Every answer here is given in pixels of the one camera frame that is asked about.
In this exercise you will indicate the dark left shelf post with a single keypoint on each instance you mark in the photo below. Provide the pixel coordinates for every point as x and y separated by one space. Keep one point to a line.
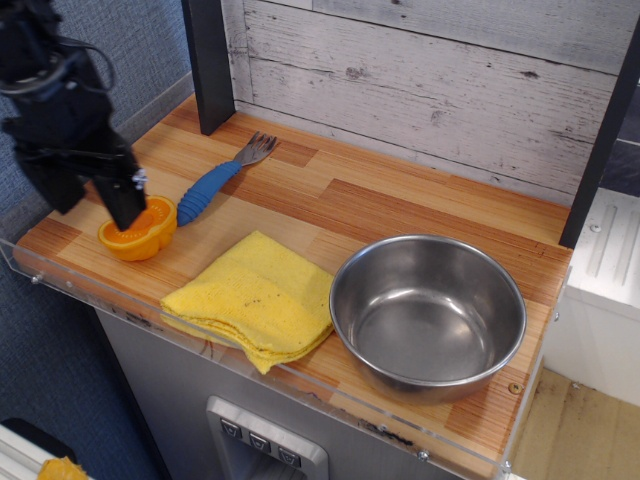
207 45

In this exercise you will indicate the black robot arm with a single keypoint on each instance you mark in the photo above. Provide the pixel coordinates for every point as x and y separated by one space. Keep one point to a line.
29 33

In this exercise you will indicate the blue handled metal fork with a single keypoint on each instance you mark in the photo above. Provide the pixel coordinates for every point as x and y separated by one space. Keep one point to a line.
198 197

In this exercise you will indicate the dark right shelf post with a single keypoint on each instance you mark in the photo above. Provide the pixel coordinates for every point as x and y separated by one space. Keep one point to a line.
611 124

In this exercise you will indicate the white toy sink cabinet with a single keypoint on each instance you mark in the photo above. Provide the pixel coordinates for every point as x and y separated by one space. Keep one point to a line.
594 336

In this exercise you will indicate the orange object bottom left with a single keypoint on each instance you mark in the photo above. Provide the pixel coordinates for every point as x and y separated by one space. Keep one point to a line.
61 469

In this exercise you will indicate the orange plastic toy orange half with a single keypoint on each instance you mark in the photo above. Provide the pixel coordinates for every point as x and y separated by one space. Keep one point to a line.
151 232

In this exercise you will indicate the stainless steel bowl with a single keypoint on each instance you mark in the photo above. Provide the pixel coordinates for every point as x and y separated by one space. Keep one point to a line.
427 319

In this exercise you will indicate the dark shelf post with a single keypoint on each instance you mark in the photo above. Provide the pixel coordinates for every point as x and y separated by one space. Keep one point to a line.
207 45
611 124

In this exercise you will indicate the clear acrylic edge guard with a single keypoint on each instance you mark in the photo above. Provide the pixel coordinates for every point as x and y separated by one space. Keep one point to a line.
324 200

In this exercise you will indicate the yellow folded cloth napkin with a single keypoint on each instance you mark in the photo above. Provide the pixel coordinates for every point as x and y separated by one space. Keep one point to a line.
262 297

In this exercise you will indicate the grey toy dispenser panel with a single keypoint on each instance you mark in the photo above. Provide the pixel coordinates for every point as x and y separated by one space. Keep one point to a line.
251 447

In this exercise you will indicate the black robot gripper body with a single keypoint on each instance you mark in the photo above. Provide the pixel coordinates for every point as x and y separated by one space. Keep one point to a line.
63 113

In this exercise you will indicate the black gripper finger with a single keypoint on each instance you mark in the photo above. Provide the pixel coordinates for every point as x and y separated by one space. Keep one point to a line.
123 195
60 188

